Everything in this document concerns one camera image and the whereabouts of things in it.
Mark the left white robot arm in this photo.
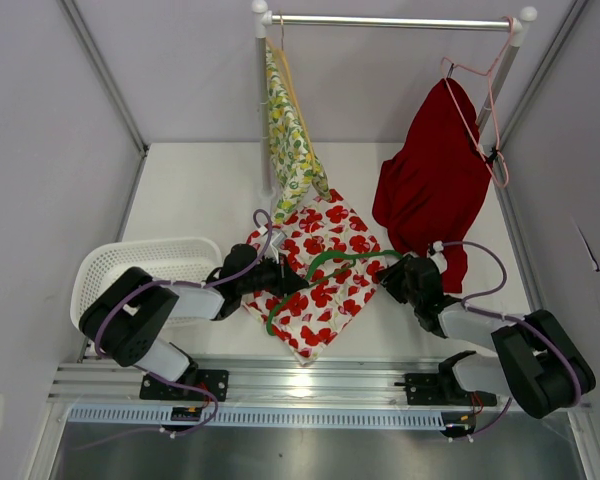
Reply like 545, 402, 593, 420
72, 244, 309, 400

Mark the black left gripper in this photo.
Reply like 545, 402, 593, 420
238, 251, 307, 298

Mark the red poppy print cloth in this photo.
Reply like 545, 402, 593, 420
242, 189, 387, 365

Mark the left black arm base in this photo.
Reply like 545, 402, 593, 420
139, 364, 230, 402

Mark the white metal clothes rack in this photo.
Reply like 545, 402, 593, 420
251, 1, 538, 199

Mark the green clothes hanger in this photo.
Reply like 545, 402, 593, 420
265, 250, 403, 336

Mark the aluminium mounting rail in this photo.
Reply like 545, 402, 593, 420
48, 357, 439, 405

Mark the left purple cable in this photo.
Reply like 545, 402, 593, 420
93, 208, 274, 401

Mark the white perforated plastic basket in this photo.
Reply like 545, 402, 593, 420
70, 237, 222, 326

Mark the yellow clothes hanger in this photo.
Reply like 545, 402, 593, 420
267, 13, 326, 194

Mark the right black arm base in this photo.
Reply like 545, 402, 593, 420
394, 350, 498, 407

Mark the lemon print skirt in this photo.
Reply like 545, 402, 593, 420
264, 42, 330, 225

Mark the white slotted cable duct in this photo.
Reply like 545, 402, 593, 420
67, 403, 446, 431

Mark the red skirt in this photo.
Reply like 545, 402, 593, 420
372, 78, 493, 294

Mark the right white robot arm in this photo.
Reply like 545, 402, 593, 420
377, 255, 596, 419

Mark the pink clothes hanger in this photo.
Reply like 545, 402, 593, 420
440, 16, 515, 189

